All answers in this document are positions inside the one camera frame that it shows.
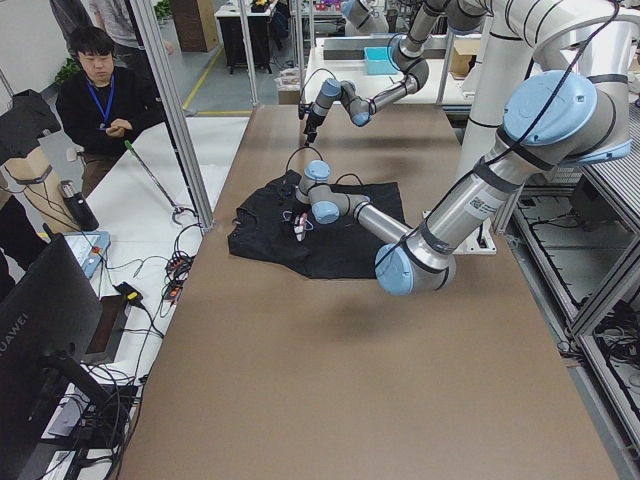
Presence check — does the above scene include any black Huawei monitor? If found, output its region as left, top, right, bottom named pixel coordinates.
left=1, top=235, right=109, bottom=479

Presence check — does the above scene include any grabber reach tool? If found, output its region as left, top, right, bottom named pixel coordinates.
left=124, top=140, right=197, bottom=225

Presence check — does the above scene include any teach pendant tablet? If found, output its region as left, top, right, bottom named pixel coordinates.
left=63, top=231, right=111, bottom=279

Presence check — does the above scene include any black and red power strip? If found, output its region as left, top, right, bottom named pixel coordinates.
left=162, top=251, right=195, bottom=304

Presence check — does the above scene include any cardboard box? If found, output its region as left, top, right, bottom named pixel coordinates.
left=449, top=38, right=481, bottom=80

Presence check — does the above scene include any blue plastic bin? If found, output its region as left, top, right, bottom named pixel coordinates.
left=364, top=46, right=401, bottom=76

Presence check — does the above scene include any aluminium frame post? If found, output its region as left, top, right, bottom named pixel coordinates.
left=125, top=1, right=214, bottom=232

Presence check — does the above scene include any black thermos bottle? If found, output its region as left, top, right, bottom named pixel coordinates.
left=59, top=180, right=99, bottom=231

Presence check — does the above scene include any seated man in black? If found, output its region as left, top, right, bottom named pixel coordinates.
left=56, top=26, right=164, bottom=196

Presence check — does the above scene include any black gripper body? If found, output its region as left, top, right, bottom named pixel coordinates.
left=301, top=102, right=324, bottom=138
left=285, top=192, right=309, bottom=220

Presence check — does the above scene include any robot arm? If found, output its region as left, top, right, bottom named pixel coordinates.
left=298, top=1, right=486, bottom=146
left=295, top=1, right=639, bottom=295

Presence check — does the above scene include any black printed t-shirt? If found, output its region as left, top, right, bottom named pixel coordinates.
left=228, top=171, right=383, bottom=279

